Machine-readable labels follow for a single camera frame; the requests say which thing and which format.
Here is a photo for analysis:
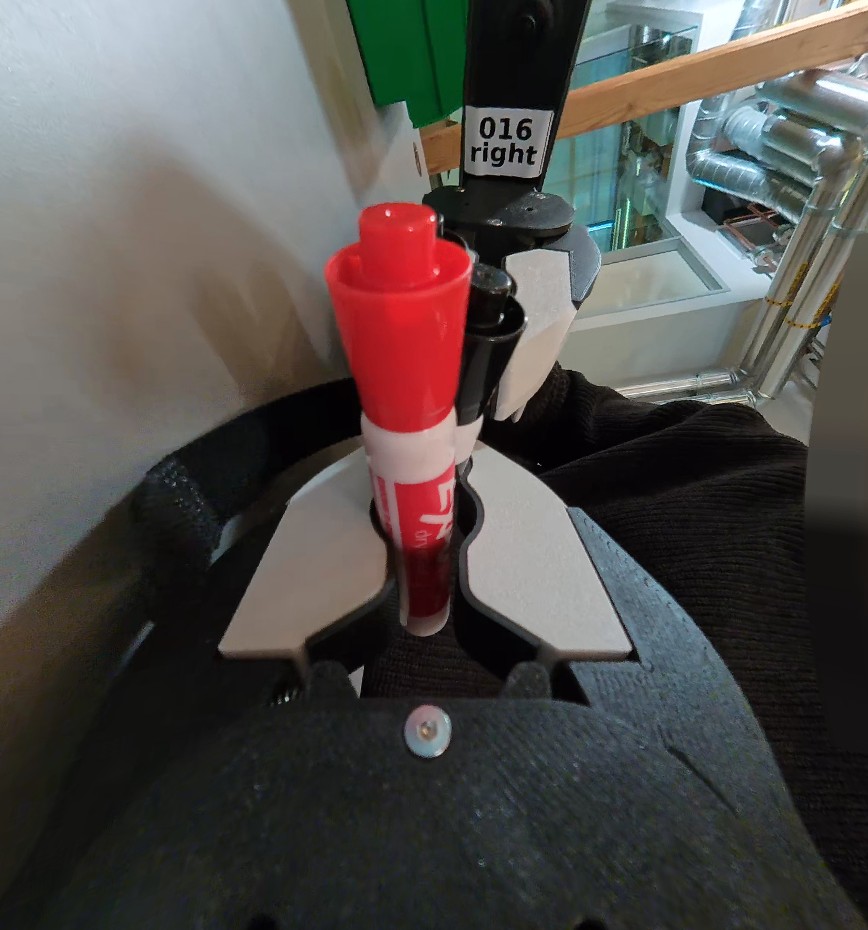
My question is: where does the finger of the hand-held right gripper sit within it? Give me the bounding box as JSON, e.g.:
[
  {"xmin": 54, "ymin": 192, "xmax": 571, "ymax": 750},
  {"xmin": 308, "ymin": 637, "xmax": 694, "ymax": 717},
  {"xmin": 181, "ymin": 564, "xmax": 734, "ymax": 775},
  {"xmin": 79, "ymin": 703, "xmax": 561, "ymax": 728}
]
[{"xmin": 494, "ymin": 249, "xmax": 574, "ymax": 424}]

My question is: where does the red dry-erase marker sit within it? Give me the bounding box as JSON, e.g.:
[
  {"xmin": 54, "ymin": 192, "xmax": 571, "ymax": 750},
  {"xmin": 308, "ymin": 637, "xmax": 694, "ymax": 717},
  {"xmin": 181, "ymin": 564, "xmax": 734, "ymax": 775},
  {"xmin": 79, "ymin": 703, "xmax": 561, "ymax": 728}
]
[{"xmin": 324, "ymin": 203, "xmax": 476, "ymax": 638}]

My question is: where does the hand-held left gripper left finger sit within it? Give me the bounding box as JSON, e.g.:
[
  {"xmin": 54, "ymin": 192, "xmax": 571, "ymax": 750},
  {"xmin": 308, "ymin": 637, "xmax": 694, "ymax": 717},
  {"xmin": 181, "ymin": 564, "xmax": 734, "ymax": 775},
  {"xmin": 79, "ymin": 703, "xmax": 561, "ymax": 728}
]
[{"xmin": 217, "ymin": 454, "xmax": 395, "ymax": 661}]

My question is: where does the wooden handrail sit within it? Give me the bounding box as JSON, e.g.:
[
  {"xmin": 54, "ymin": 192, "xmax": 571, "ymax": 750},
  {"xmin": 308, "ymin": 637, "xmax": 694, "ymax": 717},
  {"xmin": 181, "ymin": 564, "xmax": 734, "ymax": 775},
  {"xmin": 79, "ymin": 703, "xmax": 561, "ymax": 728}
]
[{"xmin": 418, "ymin": 0, "xmax": 868, "ymax": 177}]

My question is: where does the black dry-erase marker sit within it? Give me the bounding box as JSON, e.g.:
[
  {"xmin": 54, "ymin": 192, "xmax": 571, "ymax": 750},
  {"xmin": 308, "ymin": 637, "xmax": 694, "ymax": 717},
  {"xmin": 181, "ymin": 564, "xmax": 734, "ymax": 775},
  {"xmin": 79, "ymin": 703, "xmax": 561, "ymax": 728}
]
[{"xmin": 454, "ymin": 263, "xmax": 528, "ymax": 469}]

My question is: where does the person's black sweater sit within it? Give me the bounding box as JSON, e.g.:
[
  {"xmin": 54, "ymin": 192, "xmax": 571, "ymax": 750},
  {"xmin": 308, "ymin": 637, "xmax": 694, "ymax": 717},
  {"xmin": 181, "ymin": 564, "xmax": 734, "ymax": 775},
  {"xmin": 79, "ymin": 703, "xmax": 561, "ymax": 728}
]
[{"xmin": 361, "ymin": 407, "xmax": 868, "ymax": 930}]

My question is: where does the shiny steel pipe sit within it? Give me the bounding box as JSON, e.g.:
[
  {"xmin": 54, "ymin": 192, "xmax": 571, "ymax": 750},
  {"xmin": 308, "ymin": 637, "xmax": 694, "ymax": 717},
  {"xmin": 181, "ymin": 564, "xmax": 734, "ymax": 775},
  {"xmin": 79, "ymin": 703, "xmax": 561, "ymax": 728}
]
[{"xmin": 618, "ymin": 73, "xmax": 868, "ymax": 409}]

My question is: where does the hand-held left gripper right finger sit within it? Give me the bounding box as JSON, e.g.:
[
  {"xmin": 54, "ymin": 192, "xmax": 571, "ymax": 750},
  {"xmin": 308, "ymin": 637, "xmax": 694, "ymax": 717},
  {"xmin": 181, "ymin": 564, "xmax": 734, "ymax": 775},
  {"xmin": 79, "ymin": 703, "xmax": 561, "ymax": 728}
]
[{"xmin": 457, "ymin": 447, "xmax": 635, "ymax": 662}]

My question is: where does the black hook-and-loop strap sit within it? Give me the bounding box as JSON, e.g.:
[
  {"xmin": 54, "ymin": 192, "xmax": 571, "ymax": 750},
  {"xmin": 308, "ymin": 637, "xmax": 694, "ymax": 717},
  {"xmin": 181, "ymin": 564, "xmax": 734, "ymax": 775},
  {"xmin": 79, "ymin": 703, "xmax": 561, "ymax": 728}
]
[{"xmin": 132, "ymin": 378, "xmax": 368, "ymax": 633}]

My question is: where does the person's right forearm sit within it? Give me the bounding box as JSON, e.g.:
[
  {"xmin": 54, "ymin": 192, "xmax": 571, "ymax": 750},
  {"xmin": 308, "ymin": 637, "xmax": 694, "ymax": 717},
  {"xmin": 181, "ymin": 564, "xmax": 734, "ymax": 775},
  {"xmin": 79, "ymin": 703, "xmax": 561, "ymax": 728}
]
[{"xmin": 481, "ymin": 365, "xmax": 809, "ymax": 524}]

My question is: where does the green plastic bin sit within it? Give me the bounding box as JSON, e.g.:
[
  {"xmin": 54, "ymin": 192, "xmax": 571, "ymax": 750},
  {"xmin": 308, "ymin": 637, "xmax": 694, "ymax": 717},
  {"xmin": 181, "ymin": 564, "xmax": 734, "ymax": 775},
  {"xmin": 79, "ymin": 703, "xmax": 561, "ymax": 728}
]
[{"xmin": 345, "ymin": 0, "xmax": 473, "ymax": 130}]

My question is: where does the silver ducts bundle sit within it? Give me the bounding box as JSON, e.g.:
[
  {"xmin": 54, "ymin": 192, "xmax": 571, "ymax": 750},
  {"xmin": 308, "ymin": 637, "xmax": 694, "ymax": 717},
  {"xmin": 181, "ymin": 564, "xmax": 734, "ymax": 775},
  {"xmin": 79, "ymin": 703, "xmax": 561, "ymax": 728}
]
[{"xmin": 687, "ymin": 69, "xmax": 845, "ymax": 222}]

